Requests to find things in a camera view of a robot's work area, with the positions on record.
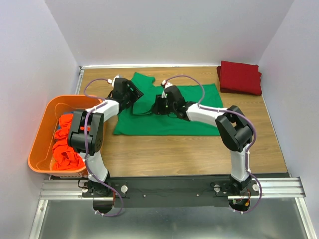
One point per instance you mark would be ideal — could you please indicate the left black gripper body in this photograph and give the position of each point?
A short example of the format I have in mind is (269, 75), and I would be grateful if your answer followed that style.
(131, 96)

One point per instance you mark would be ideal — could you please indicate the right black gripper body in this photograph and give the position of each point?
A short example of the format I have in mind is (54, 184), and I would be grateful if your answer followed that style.
(162, 107)

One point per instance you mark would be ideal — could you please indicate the green t shirt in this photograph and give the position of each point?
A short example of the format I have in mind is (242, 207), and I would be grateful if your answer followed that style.
(139, 119)

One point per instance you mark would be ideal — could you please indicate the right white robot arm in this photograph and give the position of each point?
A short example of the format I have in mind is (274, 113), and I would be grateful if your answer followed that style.
(235, 130)

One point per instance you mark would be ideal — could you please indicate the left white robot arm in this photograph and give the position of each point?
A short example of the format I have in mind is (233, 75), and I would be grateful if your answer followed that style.
(86, 133)

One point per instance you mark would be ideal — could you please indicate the blue t shirt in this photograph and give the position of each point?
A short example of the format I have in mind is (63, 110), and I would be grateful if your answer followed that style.
(65, 120)

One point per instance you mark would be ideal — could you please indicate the folded dark red t shirt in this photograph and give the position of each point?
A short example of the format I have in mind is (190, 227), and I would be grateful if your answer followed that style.
(219, 74)

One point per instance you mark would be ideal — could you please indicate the orange t shirt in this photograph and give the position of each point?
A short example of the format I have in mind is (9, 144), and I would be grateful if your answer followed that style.
(65, 158)

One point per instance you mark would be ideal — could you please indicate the orange plastic basket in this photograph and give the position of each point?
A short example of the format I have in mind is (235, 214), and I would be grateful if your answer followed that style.
(41, 159)

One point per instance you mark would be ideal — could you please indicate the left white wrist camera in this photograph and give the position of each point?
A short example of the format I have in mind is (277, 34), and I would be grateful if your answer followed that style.
(112, 81)

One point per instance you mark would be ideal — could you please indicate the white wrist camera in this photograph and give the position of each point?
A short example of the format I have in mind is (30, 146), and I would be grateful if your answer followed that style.
(112, 81)
(165, 84)

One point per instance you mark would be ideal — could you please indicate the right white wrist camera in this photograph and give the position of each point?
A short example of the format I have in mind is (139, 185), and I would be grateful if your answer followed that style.
(165, 84)

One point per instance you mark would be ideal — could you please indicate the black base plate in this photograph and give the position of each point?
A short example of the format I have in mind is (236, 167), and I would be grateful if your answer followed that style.
(170, 191)

